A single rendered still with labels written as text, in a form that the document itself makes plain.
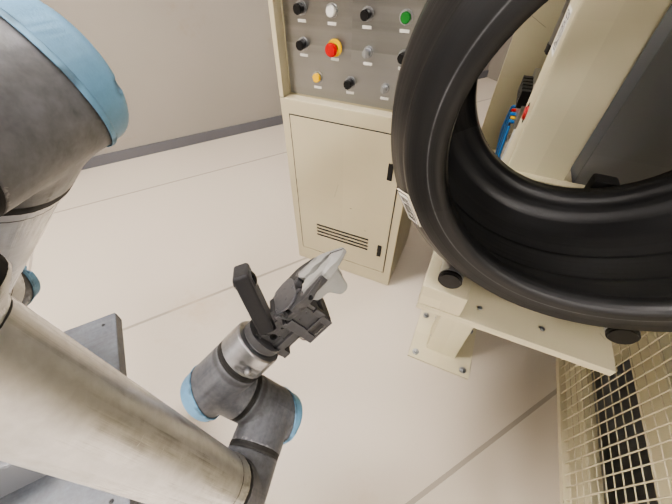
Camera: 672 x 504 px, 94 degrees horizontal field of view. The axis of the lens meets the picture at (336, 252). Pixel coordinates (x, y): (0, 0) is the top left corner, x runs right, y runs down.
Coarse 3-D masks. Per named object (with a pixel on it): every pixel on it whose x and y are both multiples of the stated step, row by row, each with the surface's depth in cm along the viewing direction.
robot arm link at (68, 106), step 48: (0, 0) 20; (0, 48) 18; (48, 48) 20; (0, 96) 18; (48, 96) 20; (96, 96) 23; (0, 144) 18; (48, 144) 21; (96, 144) 25; (0, 192) 19; (48, 192) 26; (0, 240) 30
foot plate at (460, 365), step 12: (420, 324) 154; (432, 324) 154; (420, 336) 149; (468, 336) 149; (420, 348) 145; (468, 348) 145; (420, 360) 142; (432, 360) 141; (444, 360) 141; (456, 360) 141; (468, 360) 141; (456, 372) 138; (468, 372) 138
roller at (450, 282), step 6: (444, 264) 61; (444, 270) 59; (450, 270) 59; (456, 270) 59; (438, 276) 60; (444, 276) 59; (450, 276) 58; (456, 276) 58; (462, 276) 59; (444, 282) 60; (450, 282) 60; (456, 282) 59; (450, 288) 61
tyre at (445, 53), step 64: (448, 0) 31; (512, 0) 28; (448, 64) 33; (448, 128) 37; (448, 192) 44; (512, 192) 68; (576, 192) 64; (640, 192) 58; (448, 256) 51; (512, 256) 62; (576, 256) 61; (640, 256) 56; (576, 320) 49; (640, 320) 44
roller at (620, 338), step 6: (606, 330) 53; (612, 330) 52; (618, 330) 51; (624, 330) 51; (630, 330) 50; (606, 336) 53; (612, 336) 52; (618, 336) 52; (624, 336) 51; (630, 336) 51; (636, 336) 50; (618, 342) 53; (624, 342) 52; (630, 342) 52
